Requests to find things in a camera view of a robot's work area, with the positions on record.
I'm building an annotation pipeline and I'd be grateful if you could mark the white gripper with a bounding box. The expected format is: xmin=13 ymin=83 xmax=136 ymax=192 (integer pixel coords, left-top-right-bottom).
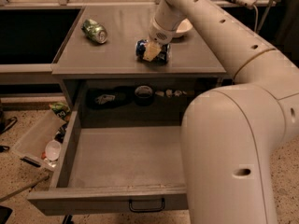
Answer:
xmin=143 ymin=18 xmax=173 ymax=62

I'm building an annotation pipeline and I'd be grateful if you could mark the blue pepsi can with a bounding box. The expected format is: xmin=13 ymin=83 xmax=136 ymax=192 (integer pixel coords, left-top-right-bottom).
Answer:
xmin=135 ymin=39 xmax=170 ymax=63

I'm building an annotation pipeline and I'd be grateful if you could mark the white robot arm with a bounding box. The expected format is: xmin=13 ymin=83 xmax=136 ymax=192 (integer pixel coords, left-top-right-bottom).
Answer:
xmin=145 ymin=0 xmax=299 ymax=224

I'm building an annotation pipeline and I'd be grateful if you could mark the grey counter cabinet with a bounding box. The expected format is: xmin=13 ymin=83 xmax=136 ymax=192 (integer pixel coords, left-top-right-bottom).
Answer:
xmin=53 ymin=4 xmax=225 ymax=128

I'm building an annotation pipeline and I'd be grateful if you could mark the green soda can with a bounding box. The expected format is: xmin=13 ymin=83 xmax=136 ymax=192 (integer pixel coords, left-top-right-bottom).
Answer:
xmin=81 ymin=19 xmax=107 ymax=44

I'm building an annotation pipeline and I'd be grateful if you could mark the grey open drawer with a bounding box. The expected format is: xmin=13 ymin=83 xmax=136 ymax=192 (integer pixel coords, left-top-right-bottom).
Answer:
xmin=28 ymin=109 xmax=188 ymax=216

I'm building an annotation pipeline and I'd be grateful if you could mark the white paper bowl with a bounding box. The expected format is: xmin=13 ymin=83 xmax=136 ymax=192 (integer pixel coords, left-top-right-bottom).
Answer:
xmin=173 ymin=19 xmax=192 ymax=38

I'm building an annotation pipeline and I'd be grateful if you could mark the black round cup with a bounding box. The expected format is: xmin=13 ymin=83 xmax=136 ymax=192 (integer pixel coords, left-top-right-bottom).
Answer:
xmin=135 ymin=85 xmax=154 ymax=106

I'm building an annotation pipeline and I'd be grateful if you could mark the green chip bag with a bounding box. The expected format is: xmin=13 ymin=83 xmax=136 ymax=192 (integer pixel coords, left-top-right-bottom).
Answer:
xmin=50 ymin=102 xmax=71 ymax=122

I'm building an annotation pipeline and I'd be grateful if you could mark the white plastic cup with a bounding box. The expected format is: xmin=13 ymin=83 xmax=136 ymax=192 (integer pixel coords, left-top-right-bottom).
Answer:
xmin=45 ymin=140 xmax=62 ymax=161

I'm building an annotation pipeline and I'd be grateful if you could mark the clear plastic bin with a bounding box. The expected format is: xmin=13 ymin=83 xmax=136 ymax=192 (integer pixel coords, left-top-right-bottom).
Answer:
xmin=12 ymin=110 xmax=65 ymax=171

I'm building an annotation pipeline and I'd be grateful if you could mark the white cable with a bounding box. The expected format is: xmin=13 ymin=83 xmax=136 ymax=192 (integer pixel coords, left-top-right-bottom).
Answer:
xmin=253 ymin=4 xmax=260 ymax=35

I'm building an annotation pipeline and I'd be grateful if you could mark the black drawer handle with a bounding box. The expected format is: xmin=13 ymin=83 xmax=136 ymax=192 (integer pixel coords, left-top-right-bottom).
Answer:
xmin=128 ymin=198 xmax=165 ymax=213

